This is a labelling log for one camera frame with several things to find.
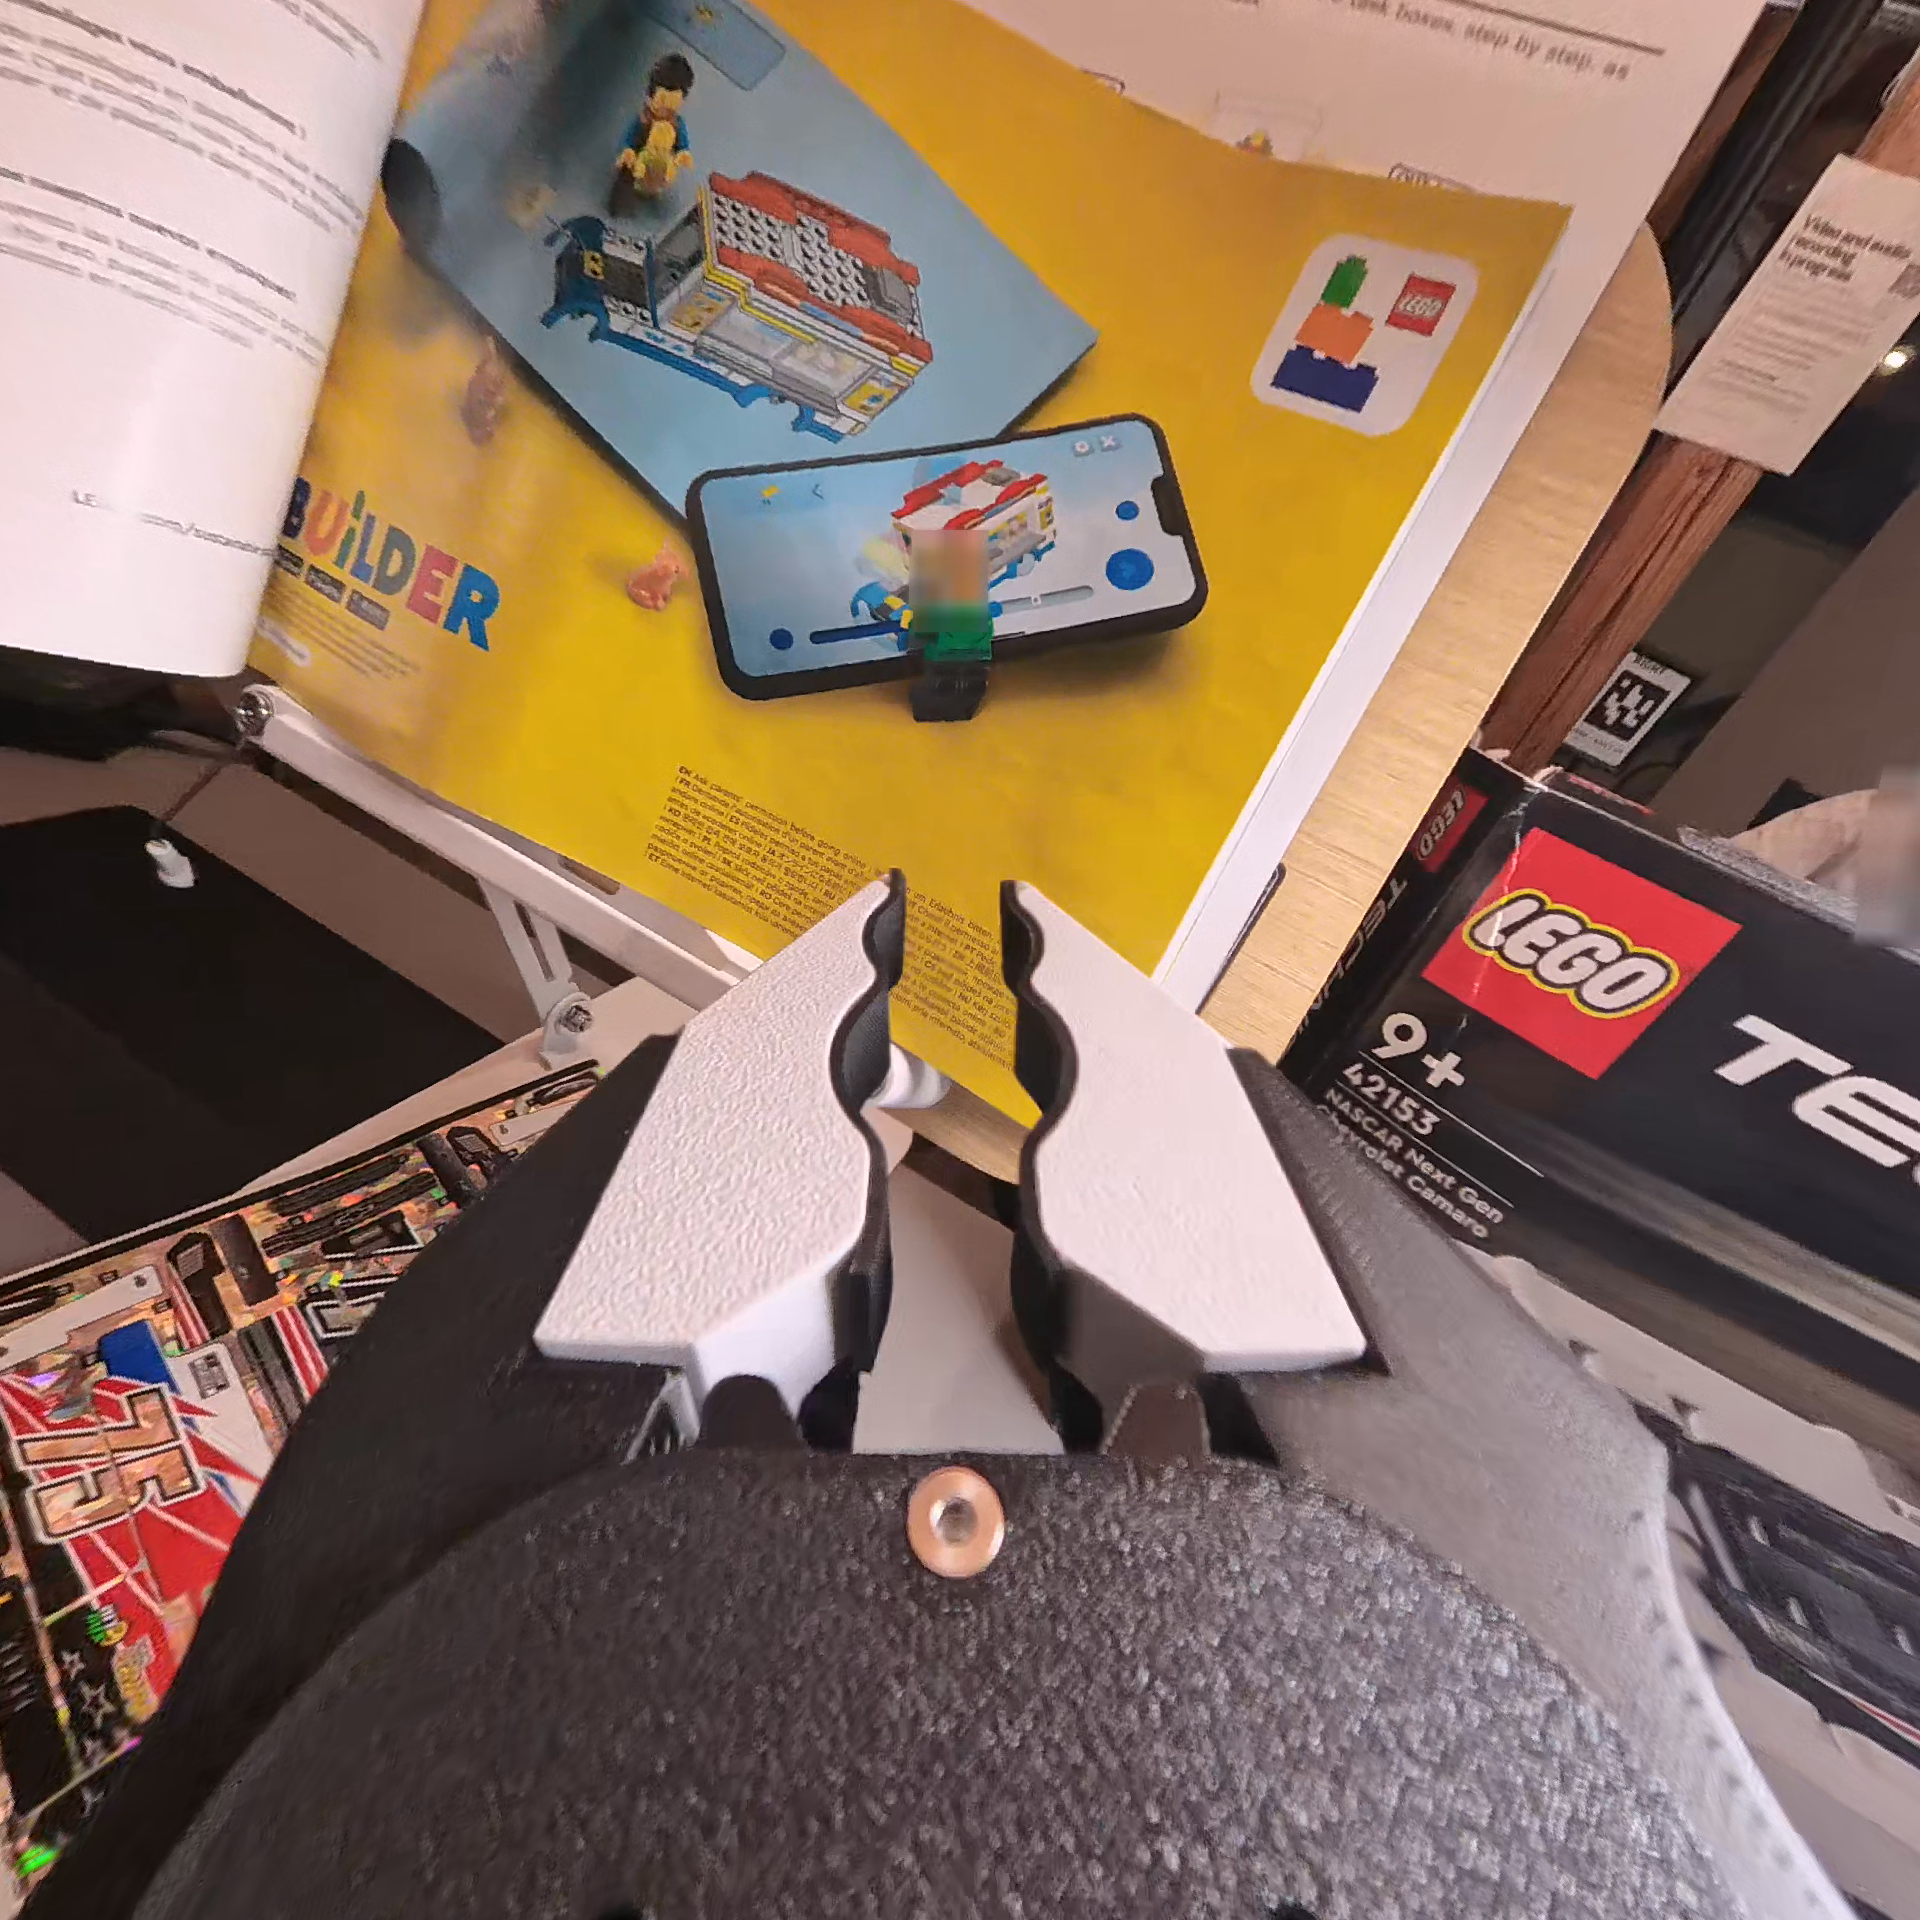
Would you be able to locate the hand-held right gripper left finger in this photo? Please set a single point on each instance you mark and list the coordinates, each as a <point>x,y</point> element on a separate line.
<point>705,1172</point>

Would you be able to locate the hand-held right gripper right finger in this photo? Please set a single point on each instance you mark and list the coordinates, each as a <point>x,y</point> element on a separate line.
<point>1184,1201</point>

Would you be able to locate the lego instruction booklet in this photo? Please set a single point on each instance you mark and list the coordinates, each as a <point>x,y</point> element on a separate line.
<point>1201,270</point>

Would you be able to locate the black lego set box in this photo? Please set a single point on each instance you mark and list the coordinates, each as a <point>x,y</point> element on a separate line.
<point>1650,1141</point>

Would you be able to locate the black desk mat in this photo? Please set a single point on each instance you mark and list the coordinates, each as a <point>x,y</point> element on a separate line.
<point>195,1020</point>

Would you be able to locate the holographic sticker sheet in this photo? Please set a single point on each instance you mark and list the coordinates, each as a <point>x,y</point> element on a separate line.
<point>136,1440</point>

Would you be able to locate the small marker tag card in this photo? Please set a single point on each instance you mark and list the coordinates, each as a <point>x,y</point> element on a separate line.
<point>1627,710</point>

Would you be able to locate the white paper notice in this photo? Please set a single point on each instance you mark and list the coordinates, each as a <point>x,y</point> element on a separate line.
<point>1800,329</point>

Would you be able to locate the wooden post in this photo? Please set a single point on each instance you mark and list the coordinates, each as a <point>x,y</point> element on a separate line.
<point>1635,569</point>

